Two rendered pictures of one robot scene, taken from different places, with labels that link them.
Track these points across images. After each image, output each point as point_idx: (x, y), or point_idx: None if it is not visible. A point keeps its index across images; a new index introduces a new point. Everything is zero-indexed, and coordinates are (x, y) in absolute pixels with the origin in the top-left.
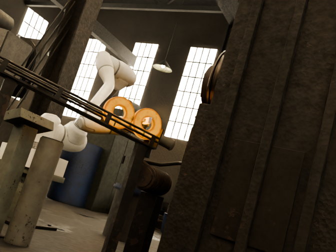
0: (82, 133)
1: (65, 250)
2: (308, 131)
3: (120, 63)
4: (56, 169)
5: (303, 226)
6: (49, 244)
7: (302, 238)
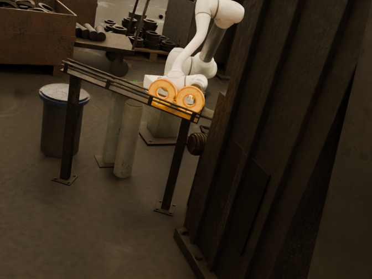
0: (205, 66)
1: (163, 177)
2: (277, 154)
3: (219, 4)
4: None
5: (252, 242)
6: (156, 170)
7: (249, 251)
